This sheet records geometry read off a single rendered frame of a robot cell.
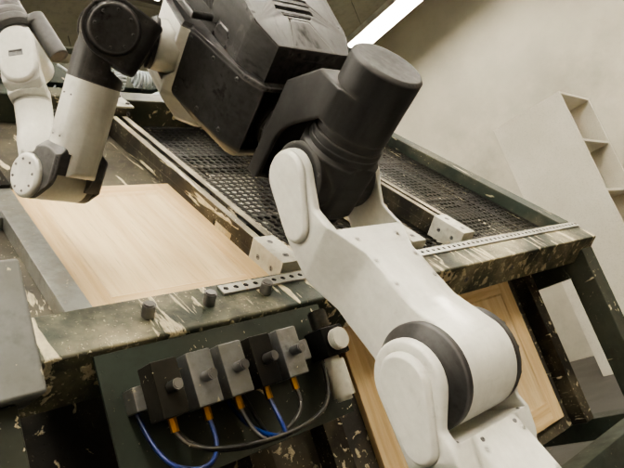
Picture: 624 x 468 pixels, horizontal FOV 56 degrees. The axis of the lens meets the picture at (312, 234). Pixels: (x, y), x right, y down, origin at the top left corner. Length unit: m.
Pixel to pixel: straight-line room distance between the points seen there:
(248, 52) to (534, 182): 4.05
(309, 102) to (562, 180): 3.99
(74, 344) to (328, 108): 0.56
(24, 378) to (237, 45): 0.57
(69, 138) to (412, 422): 0.70
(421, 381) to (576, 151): 4.09
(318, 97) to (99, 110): 0.39
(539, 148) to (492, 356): 4.12
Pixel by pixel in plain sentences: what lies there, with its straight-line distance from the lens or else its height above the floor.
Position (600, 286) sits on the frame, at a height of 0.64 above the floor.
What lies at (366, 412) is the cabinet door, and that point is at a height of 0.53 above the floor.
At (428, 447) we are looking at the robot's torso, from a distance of 0.76.
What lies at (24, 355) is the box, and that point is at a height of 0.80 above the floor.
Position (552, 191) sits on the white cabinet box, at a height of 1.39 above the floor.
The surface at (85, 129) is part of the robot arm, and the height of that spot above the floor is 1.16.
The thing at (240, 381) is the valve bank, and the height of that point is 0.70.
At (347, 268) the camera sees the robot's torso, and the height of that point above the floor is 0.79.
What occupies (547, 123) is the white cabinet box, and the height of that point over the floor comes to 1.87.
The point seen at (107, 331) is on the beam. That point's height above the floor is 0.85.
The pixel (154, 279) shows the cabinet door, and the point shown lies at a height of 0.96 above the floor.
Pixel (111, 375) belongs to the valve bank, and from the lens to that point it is 1.05.
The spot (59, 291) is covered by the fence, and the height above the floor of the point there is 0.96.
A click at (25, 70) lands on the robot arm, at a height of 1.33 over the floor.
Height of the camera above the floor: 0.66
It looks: 13 degrees up
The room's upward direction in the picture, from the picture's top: 19 degrees counter-clockwise
